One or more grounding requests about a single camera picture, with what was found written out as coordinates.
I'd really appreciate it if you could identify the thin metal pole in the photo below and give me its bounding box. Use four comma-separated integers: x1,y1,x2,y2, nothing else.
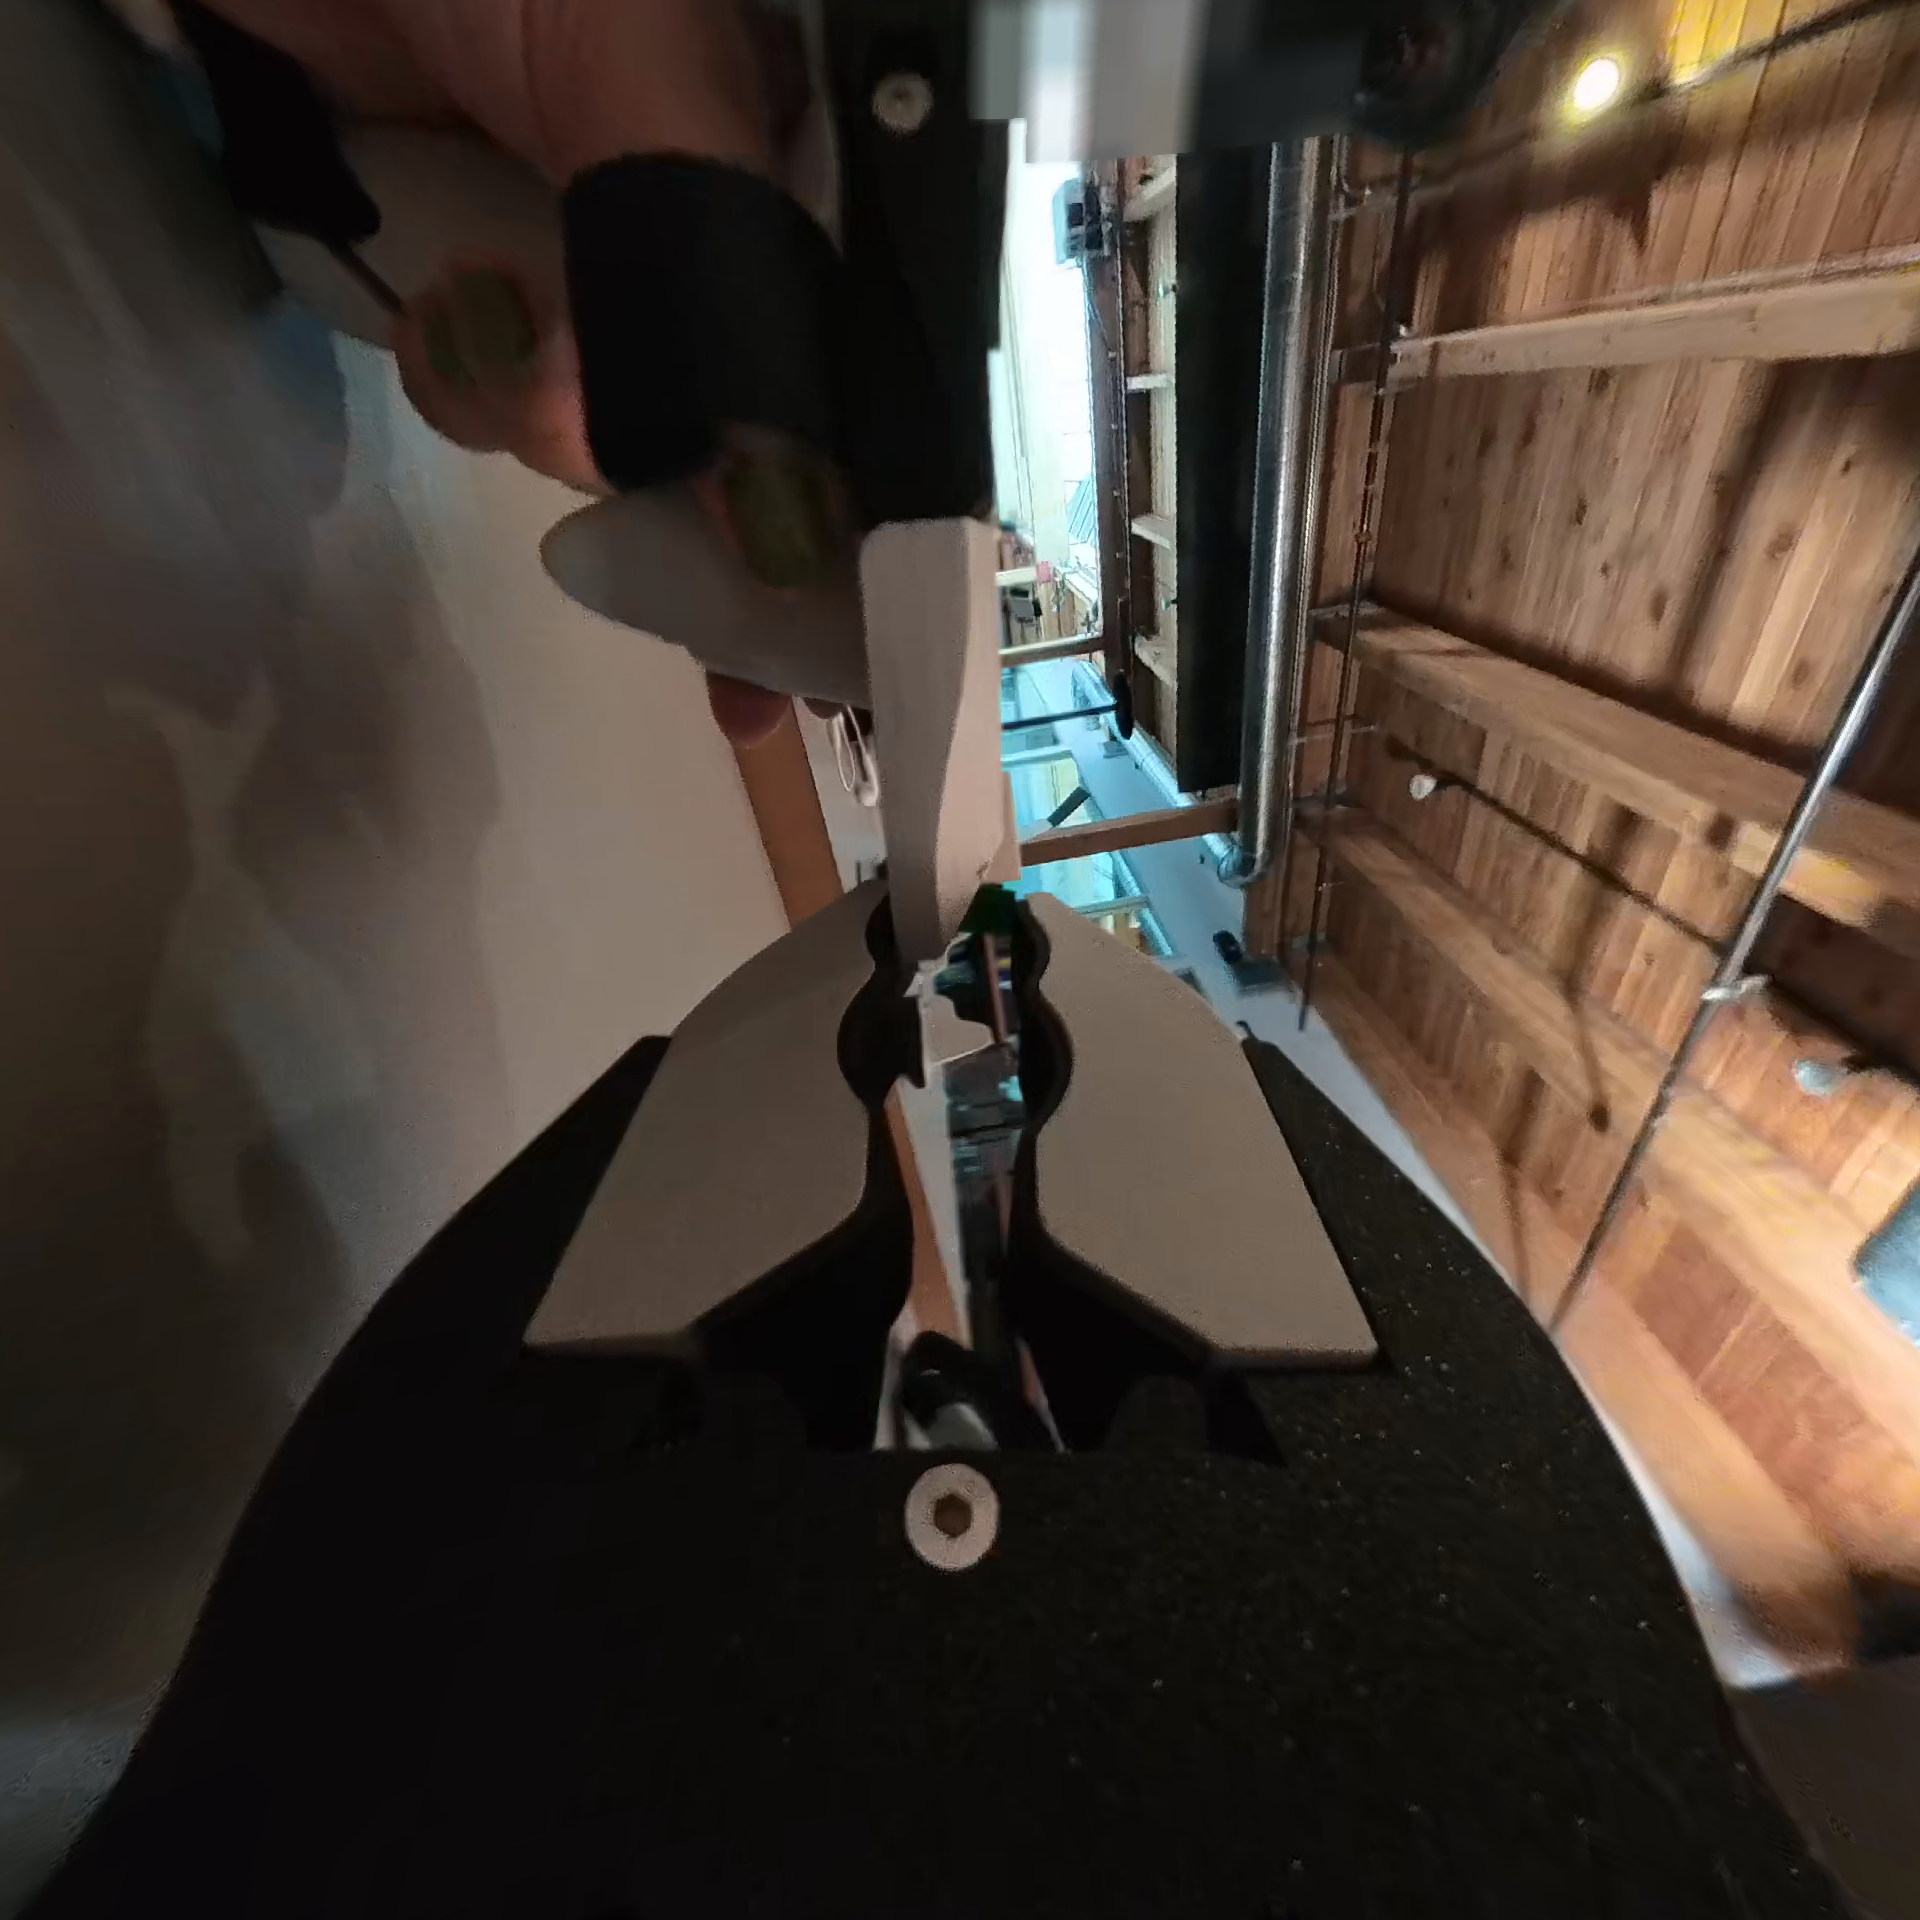
1551,562,1920,1328

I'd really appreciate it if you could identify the silver ventilation duct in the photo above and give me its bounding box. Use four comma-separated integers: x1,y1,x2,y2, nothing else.
1201,138,1344,890

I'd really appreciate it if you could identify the person's left hand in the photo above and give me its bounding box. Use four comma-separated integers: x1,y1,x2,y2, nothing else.
187,0,880,753

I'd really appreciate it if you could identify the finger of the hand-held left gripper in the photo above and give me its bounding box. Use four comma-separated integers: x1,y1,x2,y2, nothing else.
938,517,1027,951
858,515,993,966

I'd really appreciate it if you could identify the green lego plate cream brick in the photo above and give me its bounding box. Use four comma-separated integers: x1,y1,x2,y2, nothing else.
896,883,1032,1091

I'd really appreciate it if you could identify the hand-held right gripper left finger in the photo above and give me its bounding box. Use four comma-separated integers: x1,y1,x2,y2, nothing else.
522,880,914,1361

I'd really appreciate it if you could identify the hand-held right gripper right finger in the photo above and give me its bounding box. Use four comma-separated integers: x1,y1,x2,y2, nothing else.
1007,896,1384,1370

